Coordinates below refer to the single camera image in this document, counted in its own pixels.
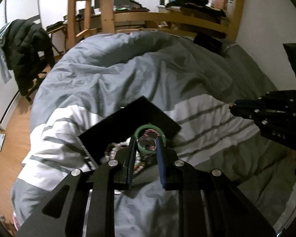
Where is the white bead bracelet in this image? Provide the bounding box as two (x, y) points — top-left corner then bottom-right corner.
(105, 141), (146, 175)

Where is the black jewelry box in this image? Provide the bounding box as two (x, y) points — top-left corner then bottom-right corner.
(77, 96), (181, 167)

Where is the silver ring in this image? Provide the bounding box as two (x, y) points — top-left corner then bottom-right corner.
(137, 136), (157, 156)

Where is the green jade bangle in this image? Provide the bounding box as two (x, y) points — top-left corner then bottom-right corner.
(135, 124), (167, 157)

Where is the grey white striped duvet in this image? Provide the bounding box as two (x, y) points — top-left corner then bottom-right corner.
(11, 31), (296, 233)

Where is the black pillow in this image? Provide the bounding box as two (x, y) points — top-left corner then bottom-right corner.
(193, 33), (223, 56)

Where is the pile of dark clothes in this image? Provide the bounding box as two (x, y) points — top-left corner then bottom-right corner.
(165, 0), (226, 24)

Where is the wooden ladder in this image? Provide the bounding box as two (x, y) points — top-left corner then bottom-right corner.
(66, 0), (96, 50)

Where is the dark jacket on chair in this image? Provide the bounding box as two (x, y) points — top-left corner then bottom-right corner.
(0, 19), (55, 101)

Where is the white sliding wardrobe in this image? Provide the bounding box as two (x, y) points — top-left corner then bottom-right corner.
(0, 0), (41, 129)

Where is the wooden loft bed frame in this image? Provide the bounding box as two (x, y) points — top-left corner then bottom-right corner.
(99, 0), (246, 41)

